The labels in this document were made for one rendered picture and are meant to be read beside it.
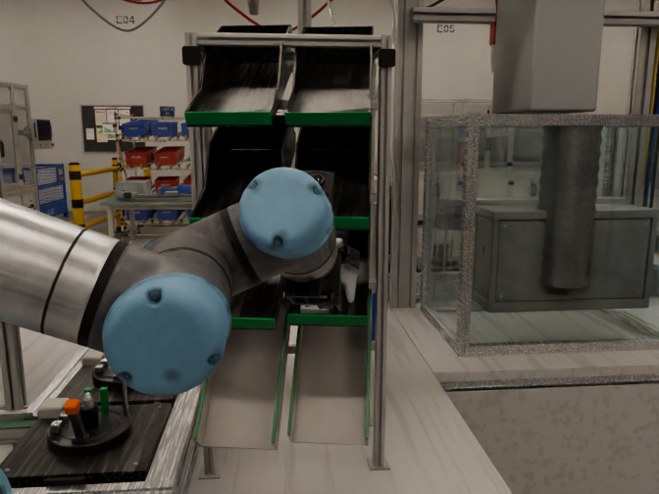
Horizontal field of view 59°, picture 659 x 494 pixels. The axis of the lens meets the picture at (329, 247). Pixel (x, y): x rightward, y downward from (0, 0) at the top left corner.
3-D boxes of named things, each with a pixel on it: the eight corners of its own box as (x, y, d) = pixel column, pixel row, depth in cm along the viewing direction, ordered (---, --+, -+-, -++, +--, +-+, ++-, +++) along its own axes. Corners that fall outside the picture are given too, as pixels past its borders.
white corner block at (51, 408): (63, 427, 110) (61, 407, 110) (38, 428, 110) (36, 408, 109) (72, 416, 115) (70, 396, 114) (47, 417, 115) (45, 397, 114)
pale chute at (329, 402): (368, 446, 97) (368, 438, 93) (289, 442, 98) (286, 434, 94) (372, 298, 112) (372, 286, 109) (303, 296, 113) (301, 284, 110)
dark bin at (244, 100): (272, 126, 87) (267, 78, 83) (186, 126, 88) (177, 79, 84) (294, 65, 110) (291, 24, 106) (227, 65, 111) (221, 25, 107)
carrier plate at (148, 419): (146, 481, 93) (145, 469, 93) (-12, 489, 91) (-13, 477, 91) (172, 412, 117) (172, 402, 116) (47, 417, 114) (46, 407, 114)
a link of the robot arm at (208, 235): (92, 280, 45) (224, 221, 45) (122, 247, 55) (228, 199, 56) (141, 365, 47) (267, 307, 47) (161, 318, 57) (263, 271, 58)
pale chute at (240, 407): (278, 450, 95) (274, 442, 92) (199, 447, 96) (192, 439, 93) (293, 300, 111) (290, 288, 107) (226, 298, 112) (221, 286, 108)
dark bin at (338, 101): (370, 127, 89) (371, 79, 84) (285, 127, 90) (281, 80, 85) (373, 66, 111) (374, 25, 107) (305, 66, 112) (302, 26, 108)
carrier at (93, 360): (174, 408, 118) (170, 350, 116) (50, 413, 116) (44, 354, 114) (190, 363, 142) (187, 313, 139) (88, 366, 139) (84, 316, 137)
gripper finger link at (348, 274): (351, 308, 82) (323, 298, 74) (353, 267, 83) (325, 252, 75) (373, 307, 80) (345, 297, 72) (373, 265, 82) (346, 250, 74)
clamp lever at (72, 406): (84, 439, 97) (76, 407, 93) (72, 440, 97) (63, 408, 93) (90, 422, 100) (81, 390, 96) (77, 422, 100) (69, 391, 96)
